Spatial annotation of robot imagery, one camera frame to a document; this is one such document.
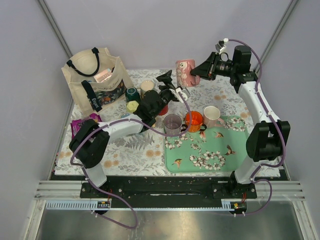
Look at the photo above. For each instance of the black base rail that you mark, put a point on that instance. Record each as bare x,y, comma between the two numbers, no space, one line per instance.
146,192

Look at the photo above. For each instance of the small pale pink mug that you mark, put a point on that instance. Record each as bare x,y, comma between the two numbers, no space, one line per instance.
212,117

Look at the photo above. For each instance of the pink box in bag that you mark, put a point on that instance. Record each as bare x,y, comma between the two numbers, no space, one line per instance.
103,75

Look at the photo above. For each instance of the tall pink floral mug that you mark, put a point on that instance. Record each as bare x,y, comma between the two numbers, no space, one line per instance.
183,73

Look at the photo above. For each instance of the lilac mug black handle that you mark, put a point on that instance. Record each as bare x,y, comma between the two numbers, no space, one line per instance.
173,125

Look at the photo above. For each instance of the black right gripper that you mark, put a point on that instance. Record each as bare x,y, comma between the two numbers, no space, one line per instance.
202,70

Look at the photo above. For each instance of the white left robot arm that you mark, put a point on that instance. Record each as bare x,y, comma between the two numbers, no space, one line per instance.
90,142

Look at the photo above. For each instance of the cream floral mug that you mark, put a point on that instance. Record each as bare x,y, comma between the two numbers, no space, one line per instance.
146,86

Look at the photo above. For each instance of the green hummingbird tray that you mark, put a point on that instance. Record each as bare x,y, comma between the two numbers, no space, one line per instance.
217,149

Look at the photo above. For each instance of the purple snack packet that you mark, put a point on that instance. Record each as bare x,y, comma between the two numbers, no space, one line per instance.
77,124

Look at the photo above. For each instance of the lime green mug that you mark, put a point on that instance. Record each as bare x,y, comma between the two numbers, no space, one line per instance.
132,106

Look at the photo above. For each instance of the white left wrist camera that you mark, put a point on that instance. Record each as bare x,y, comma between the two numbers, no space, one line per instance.
182,94

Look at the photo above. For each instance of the beige canvas tote bag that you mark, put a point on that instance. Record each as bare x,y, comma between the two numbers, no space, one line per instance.
91,96

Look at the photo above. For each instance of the floral table mat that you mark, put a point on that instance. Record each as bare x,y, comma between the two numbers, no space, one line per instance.
143,154

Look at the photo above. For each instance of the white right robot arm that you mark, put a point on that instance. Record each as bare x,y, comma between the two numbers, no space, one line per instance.
266,144

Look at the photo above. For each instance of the blue glazed mug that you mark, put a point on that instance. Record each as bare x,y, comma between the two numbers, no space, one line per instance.
125,115

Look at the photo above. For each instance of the red mug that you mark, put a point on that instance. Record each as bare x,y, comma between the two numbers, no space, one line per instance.
164,111

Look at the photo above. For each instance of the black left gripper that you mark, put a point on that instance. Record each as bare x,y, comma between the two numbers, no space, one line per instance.
166,79

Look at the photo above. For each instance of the dark green mug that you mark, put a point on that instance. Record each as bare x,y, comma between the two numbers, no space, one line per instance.
132,94

